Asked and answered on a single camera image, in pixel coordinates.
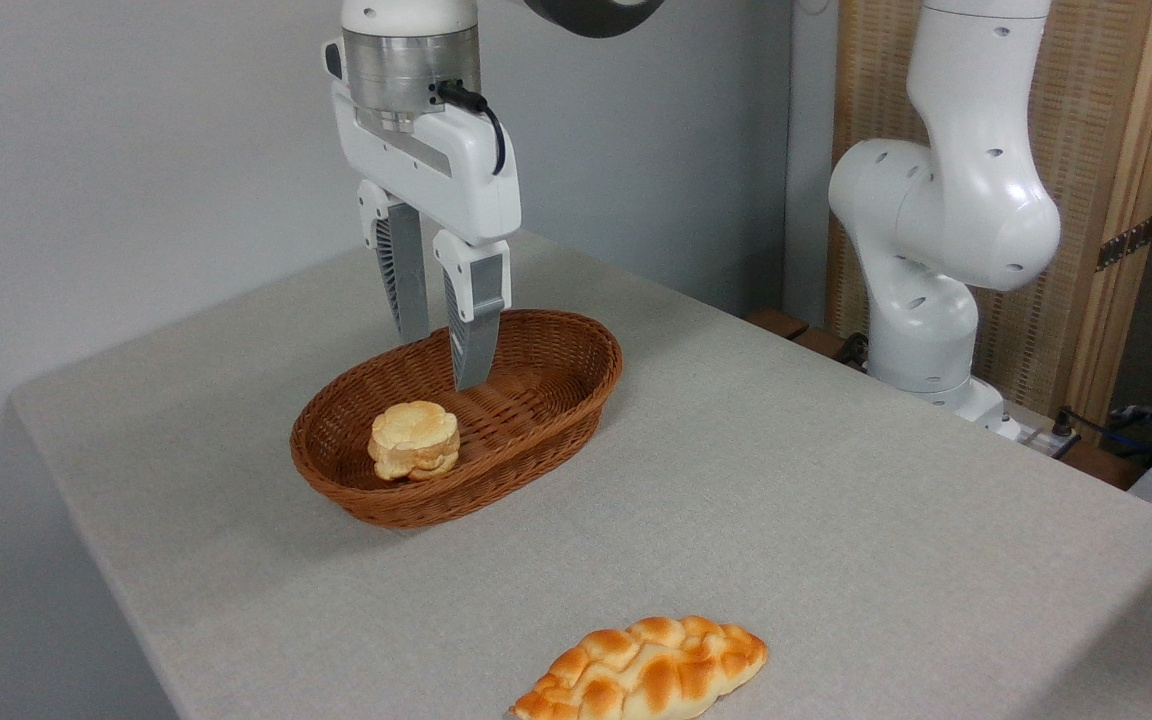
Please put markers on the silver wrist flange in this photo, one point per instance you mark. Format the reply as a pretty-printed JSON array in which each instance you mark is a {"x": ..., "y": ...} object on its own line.
[{"x": 406, "y": 70}]

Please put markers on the brown wicker basket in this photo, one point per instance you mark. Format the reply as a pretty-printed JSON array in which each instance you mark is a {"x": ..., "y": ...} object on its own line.
[{"x": 536, "y": 420}]

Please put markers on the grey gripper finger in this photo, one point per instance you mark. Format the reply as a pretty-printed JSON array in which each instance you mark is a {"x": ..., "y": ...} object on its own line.
[
  {"x": 411, "y": 280},
  {"x": 481, "y": 320}
]

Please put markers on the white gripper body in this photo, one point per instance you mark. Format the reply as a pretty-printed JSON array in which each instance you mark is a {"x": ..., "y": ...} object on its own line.
[{"x": 456, "y": 165}]

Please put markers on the wooden rattan folding screen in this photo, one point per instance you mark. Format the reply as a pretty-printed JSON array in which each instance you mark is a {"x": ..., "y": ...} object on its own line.
[{"x": 1096, "y": 120}]

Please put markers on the round bread roll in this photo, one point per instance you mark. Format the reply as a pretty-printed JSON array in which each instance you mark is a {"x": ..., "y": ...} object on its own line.
[{"x": 414, "y": 438}]

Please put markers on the braided bread loaf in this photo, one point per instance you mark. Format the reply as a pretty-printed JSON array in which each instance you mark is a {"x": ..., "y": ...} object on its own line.
[{"x": 646, "y": 670}]

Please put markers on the dark metal hinge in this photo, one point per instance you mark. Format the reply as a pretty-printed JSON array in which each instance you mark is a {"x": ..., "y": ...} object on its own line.
[{"x": 1126, "y": 243}]

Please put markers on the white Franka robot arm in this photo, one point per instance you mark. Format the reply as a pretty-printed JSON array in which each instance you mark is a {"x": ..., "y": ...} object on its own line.
[{"x": 956, "y": 200}]

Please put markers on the black power plug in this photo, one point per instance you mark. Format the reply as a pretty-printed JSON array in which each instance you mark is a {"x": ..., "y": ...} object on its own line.
[{"x": 1064, "y": 424}]

